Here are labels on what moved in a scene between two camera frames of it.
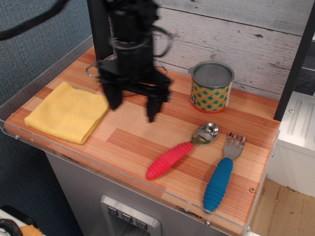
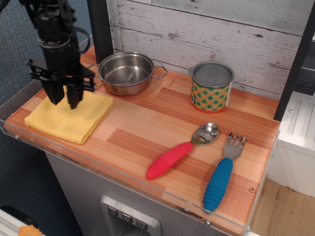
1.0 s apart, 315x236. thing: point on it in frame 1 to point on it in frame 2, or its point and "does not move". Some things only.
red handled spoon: [204, 133] does not move
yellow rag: [68, 113] does not move
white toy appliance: [292, 159] does not move
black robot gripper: [134, 70] to [62, 62]
